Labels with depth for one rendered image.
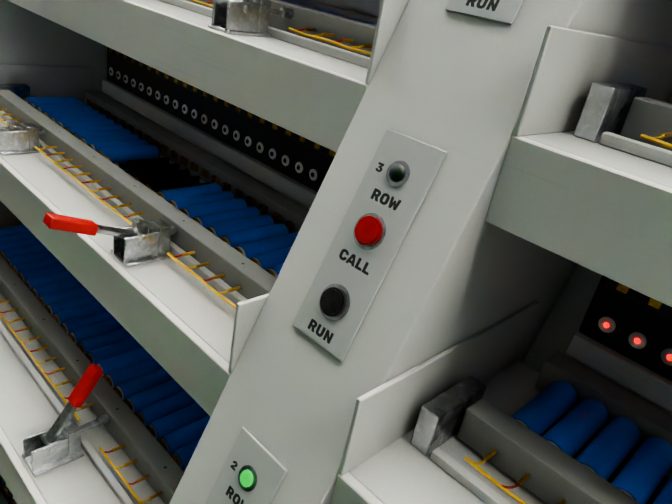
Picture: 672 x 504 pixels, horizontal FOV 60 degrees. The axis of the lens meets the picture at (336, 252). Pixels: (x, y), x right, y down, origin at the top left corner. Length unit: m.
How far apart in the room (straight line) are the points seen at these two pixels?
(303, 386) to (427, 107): 0.17
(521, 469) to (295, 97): 0.26
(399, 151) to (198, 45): 0.21
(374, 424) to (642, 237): 0.15
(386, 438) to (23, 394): 0.40
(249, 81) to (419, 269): 0.20
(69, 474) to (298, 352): 0.28
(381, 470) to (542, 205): 0.16
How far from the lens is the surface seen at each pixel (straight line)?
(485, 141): 0.30
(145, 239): 0.47
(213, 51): 0.46
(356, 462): 0.32
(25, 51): 0.89
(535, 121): 0.31
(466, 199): 0.29
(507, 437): 0.34
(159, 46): 0.52
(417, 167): 0.31
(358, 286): 0.31
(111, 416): 0.57
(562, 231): 0.29
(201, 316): 0.42
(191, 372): 0.41
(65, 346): 0.65
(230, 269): 0.44
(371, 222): 0.31
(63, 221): 0.45
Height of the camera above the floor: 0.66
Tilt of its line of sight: 7 degrees down
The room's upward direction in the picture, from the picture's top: 26 degrees clockwise
